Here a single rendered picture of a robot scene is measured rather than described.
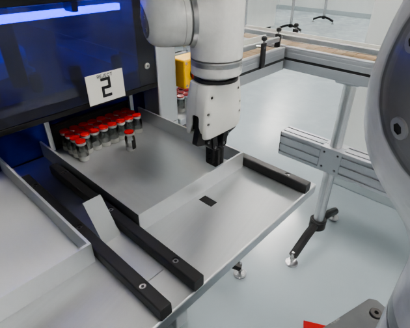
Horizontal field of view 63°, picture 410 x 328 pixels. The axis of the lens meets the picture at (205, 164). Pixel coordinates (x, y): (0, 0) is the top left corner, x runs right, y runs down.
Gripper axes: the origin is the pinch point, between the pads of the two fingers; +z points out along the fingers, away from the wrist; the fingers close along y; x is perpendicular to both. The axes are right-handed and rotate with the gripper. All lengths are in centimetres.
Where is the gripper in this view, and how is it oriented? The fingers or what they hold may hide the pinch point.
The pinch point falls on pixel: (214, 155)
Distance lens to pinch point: 64.0
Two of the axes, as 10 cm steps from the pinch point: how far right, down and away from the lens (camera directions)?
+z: 0.0, 8.4, 5.4
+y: -6.9, 3.9, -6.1
